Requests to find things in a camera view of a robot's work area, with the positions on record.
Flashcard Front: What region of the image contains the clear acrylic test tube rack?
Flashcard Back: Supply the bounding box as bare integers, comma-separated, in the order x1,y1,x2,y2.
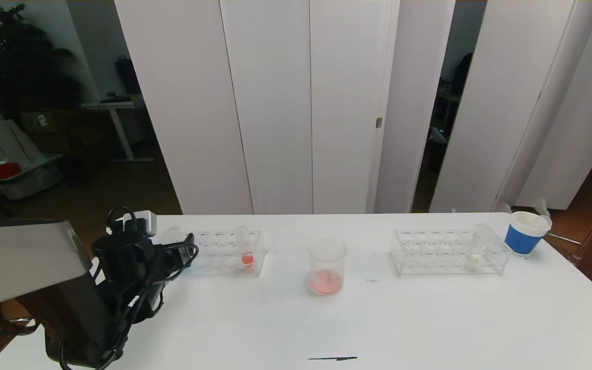
160,230,266,278
389,229,511,276

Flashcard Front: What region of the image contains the white machine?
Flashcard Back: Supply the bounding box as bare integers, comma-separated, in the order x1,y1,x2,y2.
0,31,65,201

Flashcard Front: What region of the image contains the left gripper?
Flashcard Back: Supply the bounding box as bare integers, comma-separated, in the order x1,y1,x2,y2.
154,232,195,268

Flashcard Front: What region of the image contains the test tube with white pigment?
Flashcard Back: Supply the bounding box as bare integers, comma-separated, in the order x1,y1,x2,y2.
465,223,492,272

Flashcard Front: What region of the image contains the clear glass beaker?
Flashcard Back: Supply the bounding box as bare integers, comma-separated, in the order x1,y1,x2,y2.
306,236,348,296

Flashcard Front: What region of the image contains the black bag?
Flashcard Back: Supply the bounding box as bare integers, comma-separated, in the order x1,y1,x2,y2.
115,54,143,95

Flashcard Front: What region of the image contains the white desk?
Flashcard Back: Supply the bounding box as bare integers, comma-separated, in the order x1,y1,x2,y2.
82,97,155,163

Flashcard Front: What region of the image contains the dark green potted plant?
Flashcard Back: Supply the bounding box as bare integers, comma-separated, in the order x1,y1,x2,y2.
0,0,83,124

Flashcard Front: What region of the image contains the blue white paper cup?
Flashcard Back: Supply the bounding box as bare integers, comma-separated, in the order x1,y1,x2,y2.
505,211,552,256

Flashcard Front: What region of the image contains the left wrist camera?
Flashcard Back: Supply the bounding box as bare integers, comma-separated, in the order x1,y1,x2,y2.
115,211,157,238

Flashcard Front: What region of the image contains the cardboard box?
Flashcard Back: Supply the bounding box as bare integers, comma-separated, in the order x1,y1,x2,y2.
21,108,73,153

